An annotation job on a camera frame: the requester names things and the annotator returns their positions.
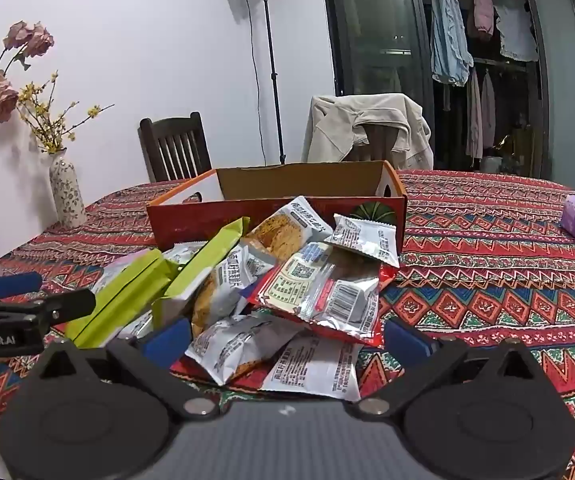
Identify small white snack packet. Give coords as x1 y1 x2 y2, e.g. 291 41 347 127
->
323 213 401 268

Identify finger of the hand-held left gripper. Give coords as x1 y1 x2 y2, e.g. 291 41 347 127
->
0 271 44 302
0 288 97 328

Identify red clear-window snack packet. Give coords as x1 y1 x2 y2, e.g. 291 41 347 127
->
248 242 398 348

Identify black light cable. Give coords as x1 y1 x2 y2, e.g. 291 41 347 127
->
246 0 268 166

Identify floral ceramic vase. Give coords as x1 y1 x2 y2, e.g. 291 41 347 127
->
49 149 88 229

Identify yellow flower branches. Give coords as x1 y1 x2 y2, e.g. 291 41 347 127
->
18 71 116 156

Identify pale white snack packet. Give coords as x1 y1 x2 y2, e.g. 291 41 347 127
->
160 241 209 268

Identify pink rose bouquet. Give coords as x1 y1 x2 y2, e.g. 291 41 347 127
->
0 0 56 161

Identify yellow snack packet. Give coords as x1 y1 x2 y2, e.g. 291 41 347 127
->
190 240 278 341

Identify red orange cardboard box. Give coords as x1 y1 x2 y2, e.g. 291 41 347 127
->
146 160 408 256

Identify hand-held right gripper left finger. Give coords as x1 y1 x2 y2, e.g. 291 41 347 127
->
32 316 220 422

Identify light blue hanging shirt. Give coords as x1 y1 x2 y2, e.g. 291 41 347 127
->
430 0 475 87

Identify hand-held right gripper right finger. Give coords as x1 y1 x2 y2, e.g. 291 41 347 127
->
357 316 543 421

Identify mauve hanging garments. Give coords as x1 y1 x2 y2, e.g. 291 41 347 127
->
465 67 497 161

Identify black tripod stand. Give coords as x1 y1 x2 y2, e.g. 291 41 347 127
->
238 0 288 166

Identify wooden chair under jacket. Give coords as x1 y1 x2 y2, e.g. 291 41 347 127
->
355 122 408 163

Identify lime green snack packet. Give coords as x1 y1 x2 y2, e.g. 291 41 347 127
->
65 249 178 350
152 216 251 328

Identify white hanging top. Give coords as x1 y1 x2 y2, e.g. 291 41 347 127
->
495 2 539 63

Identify black-framed sliding glass door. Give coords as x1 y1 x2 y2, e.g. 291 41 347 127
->
320 0 575 193

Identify pink hanging garment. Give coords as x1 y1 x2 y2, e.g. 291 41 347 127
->
471 0 495 41

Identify beige jacket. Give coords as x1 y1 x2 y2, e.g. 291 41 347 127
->
301 92 434 171

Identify dark wooden chair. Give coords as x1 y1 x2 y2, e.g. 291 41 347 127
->
138 111 214 184

